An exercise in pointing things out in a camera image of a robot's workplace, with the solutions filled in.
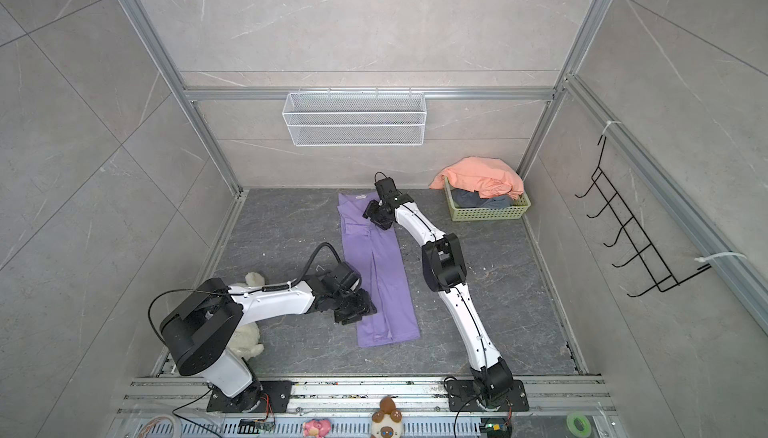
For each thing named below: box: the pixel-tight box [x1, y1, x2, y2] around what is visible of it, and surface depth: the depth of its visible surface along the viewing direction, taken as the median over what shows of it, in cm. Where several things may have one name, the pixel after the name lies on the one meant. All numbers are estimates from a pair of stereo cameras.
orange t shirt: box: [430, 156, 524, 200], surface depth 112 cm
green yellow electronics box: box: [480, 417, 512, 438], surface depth 72 cm
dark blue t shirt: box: [451, 189, 514, 208], surface depth 115 cm
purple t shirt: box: [337, 192, 421, 349], surface depth 95 cm
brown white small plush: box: [370, 396, 404, 438], surface depth 69 cm
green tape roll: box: [566, 412, 591, 438], surface depth 71 cm
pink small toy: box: [302, 419, 332, 438], surface depth 69 cm
